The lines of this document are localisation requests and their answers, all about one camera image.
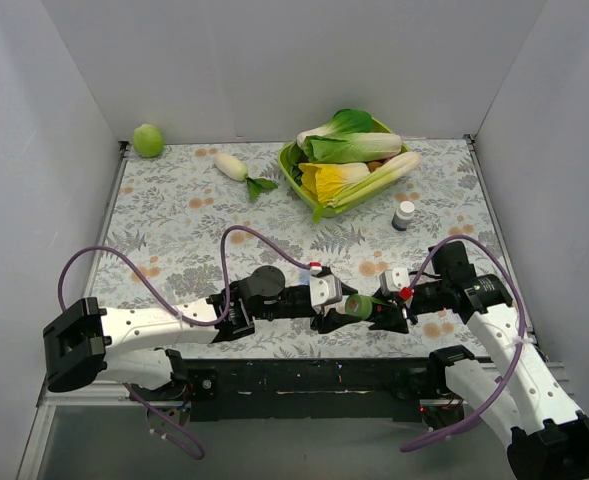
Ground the green round cabbage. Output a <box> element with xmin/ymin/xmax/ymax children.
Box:
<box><xmin>132</xmin><ymin>124</ymin><xmax>165</xmax><ymax>158</ymax></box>

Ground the green bok choy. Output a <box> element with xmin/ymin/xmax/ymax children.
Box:
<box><xmin>296</xmin><ymin>109</ymin><xmax>403</xmax><ymax>164</ymax></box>

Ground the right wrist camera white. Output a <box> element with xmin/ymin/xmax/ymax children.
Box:
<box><xmin>379</xmin><ymin>267</ymin><xmax>410</xmax><ymax>298</ymax></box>

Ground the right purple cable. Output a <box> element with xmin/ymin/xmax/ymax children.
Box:
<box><xmin>400</xmin><ymin>234</ymin><xmax>529</xmax><ymax>453</ymax></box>

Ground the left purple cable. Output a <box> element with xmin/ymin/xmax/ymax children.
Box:
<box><xmin>57</xmin><ymin>225</ymin><xmax>323</xmax><ymax>460</ymax></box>

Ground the purple cable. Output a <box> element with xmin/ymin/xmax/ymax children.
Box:
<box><xmin>400</xmin><ymin>234</ymin><xmax>529</xmax><ymax>453</ymax></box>
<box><xmin>57</xmin><ymin>225</ymin><xmax>323</xmax><ymax>460</ymax></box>

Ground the white pill bottle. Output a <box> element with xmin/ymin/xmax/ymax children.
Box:
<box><xmin>391</xmin><ymin>200</ymin><xmax>416</xmax><ymax>231</ymax></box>

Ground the yellow napa cabbage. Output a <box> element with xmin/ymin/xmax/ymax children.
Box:
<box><xmin>299</xmin><ymin>163</ymin><xmax>370</xmax><ymax>206</ymax></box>

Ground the white radish with leaves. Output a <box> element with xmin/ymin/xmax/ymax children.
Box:
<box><xmin>214</xmin><ymin>153</ymin><xmax>278</xmax><ymax>201</ymax></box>

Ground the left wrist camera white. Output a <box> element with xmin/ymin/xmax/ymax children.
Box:
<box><xmin>308</xmin><ymin>262</ymin><xmax>343</xmax><ymax>309</ymax></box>

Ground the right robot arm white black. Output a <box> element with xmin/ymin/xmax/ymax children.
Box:
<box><xmin>358</xmin><ymin>235</ymin><xmax>589</xmax><ymax>479</ymax></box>

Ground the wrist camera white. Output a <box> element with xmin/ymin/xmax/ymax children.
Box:
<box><xmin>308</xmin><ymin>262</ymin><xmax>343</xmax><ymax>309</ymax></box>
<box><xmin>379</xmin><ymin>267</ymin><xmax>410</xmax><ymax>298</ymax></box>

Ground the green pill bottle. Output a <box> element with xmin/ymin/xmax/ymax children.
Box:
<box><xmin>344</xmin><ymin>294</ymin><xmax>389</xmax><ymax>322</ymax></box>

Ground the green plastic basket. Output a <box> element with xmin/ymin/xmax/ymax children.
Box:
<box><xmin>278</xmin><ymin>109</ymin><xmax>421</xmax><ymax>221</ymax></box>

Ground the green celery stalk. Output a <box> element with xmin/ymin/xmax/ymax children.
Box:
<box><xmin>313</xmin><ymin>151</ymin><xmax>421</xmax><ymax>223</ymax></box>

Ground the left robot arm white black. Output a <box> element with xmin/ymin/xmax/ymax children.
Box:
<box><xmin>43</xmin><ymin>264</ymin><xmax>359</xmax><ymax>400</ymax></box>

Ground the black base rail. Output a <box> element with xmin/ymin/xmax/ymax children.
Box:
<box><xmin>134</xmin><ymin>358</ymin><xmax>465</xmax><ymax>428</ymax></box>

